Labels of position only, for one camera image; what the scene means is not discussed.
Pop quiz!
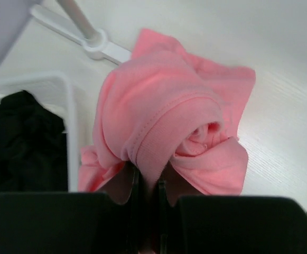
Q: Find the pink t shirt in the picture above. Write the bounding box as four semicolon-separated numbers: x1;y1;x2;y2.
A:
78;29;256;195

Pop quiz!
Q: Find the metal clothes rack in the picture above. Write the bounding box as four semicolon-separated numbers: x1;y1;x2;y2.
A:
31;1;131;65

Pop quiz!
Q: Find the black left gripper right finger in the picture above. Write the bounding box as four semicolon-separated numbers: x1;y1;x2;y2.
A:
157;165;307;253

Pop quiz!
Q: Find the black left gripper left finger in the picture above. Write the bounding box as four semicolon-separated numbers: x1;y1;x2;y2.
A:
0;163;140;253

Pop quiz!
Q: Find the white plastic basket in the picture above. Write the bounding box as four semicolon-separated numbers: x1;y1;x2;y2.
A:
0;71;80;192

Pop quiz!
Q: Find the black t shirt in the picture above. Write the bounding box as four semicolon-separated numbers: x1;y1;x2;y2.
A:
0;90;68;192

